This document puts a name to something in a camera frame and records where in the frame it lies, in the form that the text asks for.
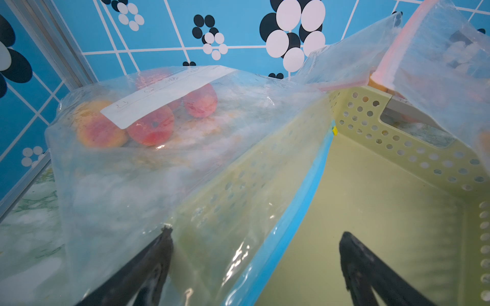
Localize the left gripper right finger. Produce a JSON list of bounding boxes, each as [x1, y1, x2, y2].
[[339, 232, 435, 306]]

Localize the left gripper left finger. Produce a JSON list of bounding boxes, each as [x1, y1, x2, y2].
[[78, 225, 174, 305]]

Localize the pale green plastic basket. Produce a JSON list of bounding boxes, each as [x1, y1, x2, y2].
[[162, 87, 489, 305]]

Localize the clear zip-top bag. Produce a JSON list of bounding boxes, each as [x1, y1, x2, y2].
[[45, 66, 328, 305]]

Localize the pink red peach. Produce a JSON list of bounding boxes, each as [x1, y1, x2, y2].
[[182, 84, 218, 118]]

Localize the yellow orange peach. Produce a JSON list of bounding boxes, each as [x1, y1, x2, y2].
[[127, 105, 175, 147]]

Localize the orange red cracked peach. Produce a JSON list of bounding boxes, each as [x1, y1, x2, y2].
[[73, 100, 128, 148]]

